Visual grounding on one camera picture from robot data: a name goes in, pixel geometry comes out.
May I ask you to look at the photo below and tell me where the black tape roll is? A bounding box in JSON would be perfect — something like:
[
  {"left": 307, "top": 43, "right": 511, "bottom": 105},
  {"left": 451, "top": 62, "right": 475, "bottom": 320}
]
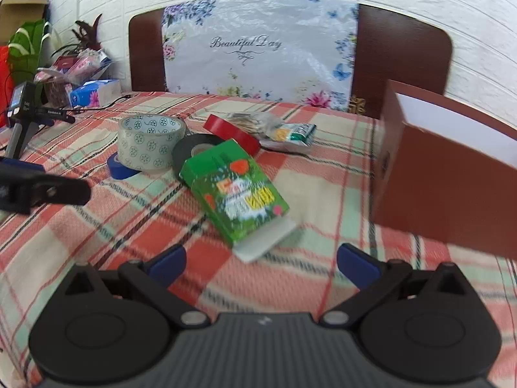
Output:
[{"left": 172, "top": 133, "right": 225, "bottom": 183}]

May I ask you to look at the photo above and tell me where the green leafy plant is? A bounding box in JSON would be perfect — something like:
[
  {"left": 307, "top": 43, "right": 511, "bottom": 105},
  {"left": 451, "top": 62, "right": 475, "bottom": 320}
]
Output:
[{"left": 7, "top": 19, "right": 54, "bottom": 74}]

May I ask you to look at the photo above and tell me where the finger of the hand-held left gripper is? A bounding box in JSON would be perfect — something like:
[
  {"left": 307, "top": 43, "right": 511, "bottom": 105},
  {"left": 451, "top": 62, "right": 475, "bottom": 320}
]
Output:
[
  {"left": 0, "top": 167, "right": 92, "bottom": 215},
  {"left": 0, "top": 157, "right": 46, "bottom": 173}
]

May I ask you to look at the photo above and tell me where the floral printed board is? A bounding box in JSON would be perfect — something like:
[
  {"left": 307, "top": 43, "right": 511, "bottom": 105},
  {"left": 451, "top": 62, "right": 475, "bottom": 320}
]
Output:
[{"left": 161, "top": 0, "right": 360, "bottom": 113}]

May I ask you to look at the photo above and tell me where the green printed carton box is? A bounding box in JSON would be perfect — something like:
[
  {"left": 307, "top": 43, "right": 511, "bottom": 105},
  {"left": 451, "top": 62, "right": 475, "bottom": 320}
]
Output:
[{"left": 179, "top": 139, "right": 300, "bottom": 263}]

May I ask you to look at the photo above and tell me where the plaid bed sheet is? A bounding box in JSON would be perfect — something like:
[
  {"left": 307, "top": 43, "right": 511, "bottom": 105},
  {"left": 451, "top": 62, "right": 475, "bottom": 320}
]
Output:
[{"left": 0, "top": 90, "right": 517, "bottom": 388}]

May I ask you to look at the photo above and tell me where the black cable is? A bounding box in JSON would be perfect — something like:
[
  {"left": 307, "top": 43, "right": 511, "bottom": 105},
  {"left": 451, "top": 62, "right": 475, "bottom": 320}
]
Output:
[{"left": 60, "top": 94, "right": 132, "bottom": 116}]

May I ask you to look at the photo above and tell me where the clear plastic bag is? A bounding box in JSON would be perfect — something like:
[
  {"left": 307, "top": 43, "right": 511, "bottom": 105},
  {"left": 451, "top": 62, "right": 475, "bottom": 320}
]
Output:
[{"left": 225, "top": 111, "right": 280, "bottom": 139}]

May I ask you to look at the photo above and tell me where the red tape roll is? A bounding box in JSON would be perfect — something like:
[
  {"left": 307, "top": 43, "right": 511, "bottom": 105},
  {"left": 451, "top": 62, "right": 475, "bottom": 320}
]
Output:
[{"left": 204, "top": 114, "right": 261, "bottom": 156}]

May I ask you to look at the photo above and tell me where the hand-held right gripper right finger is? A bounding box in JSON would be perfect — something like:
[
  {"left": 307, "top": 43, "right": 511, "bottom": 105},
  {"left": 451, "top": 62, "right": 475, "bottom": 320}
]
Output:
[{"left": 320, "top": 243, "right": 475, "bottom": 329}]

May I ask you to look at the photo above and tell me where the brown cardboard box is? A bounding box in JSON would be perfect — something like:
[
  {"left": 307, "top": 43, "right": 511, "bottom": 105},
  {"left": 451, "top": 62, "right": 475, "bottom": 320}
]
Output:
[{"left": 371, "top": 80, "right": 517, "bottom": 260}]

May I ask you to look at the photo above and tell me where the blue tape roll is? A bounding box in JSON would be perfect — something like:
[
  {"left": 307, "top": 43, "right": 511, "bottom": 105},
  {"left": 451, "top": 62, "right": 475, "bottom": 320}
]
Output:
[{"left": 107, "top": 153, "right": 143, "bottom": 181}]

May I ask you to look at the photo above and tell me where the red bag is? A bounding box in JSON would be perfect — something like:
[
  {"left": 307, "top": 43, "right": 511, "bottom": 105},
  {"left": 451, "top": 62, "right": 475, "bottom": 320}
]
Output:
[{"left": 0, "top": 46, "right": 11, "bottom": 127}]

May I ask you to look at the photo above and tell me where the brown wooden headboard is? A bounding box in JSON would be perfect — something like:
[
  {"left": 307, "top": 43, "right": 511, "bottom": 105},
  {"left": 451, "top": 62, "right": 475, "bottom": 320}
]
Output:
[{"left": 128, "top": 3, "right": 453, "bottom": 120}]

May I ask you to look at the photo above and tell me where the black camera on tripod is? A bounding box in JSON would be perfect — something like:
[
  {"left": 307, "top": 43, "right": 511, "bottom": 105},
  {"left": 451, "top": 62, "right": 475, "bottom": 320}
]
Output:
[{"left": 5, "top": 81, "right": 77, "bottom": 160}]

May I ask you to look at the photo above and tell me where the blue tissue box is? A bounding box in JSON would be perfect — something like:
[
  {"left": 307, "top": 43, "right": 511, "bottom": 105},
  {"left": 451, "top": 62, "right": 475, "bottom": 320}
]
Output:
[{"left": 69, "top": 78, "right": 122, "bottom": 110}]

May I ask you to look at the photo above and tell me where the dark red plant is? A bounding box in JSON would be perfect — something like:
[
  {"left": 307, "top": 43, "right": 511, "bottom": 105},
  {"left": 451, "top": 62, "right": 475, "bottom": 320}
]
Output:
[{"left": 52, "top": 13, "right": 104, "bottom": 56}]

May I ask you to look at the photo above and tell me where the green snack packet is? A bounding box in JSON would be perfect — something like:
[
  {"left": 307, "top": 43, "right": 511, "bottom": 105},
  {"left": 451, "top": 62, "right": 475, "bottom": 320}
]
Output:
[{"left": 259, "top": 123, "right": 318, "bottom": 155}]

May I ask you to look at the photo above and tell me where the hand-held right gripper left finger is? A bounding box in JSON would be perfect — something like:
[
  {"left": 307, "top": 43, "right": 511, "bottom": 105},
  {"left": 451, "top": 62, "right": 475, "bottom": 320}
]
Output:
[{"left": 57, "top": 246, "right": 211, "bottom": 329}]

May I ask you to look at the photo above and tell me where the clear patterned tape roll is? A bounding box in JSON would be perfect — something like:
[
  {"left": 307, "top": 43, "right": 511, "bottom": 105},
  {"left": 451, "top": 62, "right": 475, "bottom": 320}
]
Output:
[{"left": 117, "top": 115, "right": 187, "bottom": 173}]

